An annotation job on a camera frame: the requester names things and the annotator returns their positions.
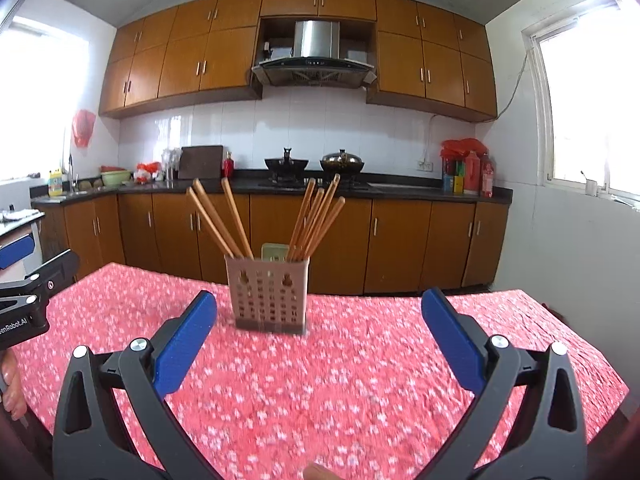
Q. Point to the left human hand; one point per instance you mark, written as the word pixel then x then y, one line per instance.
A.
pixel 13 399

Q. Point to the black countertop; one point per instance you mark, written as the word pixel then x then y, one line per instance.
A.
pixel 259 182

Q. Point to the window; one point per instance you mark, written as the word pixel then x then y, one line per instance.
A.
pixel 585 71
pixel 44 75

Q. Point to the bamboo chopstick three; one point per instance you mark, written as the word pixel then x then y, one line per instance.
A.
pixel 234 211

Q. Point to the beige perforated utensil holder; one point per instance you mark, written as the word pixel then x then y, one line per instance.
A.
pixel 268 296

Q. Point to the red floral tablecloth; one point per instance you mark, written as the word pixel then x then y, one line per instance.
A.
pixel 364 390

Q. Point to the large red oil bottle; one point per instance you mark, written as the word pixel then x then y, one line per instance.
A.
pixel 472 174

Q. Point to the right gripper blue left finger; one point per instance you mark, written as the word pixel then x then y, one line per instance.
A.
pixel 91 439

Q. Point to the small red bottle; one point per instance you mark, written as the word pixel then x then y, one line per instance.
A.
pixel 228 166

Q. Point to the brown upper wall cabinets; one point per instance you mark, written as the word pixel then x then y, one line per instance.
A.
pixel 401 53

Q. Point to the brown lower kitchen cabinets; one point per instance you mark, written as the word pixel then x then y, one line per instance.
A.
pixel 376 245

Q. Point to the right window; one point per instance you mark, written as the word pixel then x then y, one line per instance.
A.
pixel 585 71

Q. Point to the left window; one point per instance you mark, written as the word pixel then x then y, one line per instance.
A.
pixel 44 75

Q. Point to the dark wooden cutting board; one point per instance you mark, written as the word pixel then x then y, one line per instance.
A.
pixel 200 162

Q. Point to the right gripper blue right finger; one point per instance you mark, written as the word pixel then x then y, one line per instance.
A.
pixel 548 437

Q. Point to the bamboo chopstick eight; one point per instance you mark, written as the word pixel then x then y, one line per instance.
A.
pixel 324 228

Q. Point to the white cup on sill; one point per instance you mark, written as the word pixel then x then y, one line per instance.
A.
pixel 591 186

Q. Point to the bamboo chopstick five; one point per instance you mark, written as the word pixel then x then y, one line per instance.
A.
pixel 311 217

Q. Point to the bamboo chopstick seven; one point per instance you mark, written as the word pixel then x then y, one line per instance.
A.
pixel 328 197

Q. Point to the black wok with handle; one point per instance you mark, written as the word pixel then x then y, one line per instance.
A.
pixel 286 169

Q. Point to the red bag on counter corner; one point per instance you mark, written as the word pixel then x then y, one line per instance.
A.
pixel 460 148

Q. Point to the steel range hood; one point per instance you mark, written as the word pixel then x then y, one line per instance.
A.
pixel 315 52

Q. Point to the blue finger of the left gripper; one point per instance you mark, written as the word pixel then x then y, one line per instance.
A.
pixel 16 251

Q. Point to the yellow dish soap bottle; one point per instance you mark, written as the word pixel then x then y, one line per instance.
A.
pixel 55 184

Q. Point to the bamboo chopstick two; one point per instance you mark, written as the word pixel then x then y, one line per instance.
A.
pixel 224 238

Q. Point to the bamboo chopstick six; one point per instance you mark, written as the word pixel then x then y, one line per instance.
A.
pixel 315 217

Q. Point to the red plastic bag on wall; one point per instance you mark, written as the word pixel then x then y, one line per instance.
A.
pixel 82 127

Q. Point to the dark red sauce bottle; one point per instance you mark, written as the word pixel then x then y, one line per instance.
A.
pixel 487 172

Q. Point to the black lidded wok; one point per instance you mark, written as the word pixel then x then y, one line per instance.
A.
pixel 345 164

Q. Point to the bamboo chopstick four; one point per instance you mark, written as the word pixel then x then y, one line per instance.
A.
pixel 300 219

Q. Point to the bamboo chopstick one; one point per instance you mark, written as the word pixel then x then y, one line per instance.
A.
pixel 210 225

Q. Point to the right human hand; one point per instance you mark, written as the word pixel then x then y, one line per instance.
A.
pixel 315 471

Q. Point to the red white bag on counter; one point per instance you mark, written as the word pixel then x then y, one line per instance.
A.
pixel 146 172

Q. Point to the green basin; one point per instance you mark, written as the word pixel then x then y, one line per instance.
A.
pixel 115 177

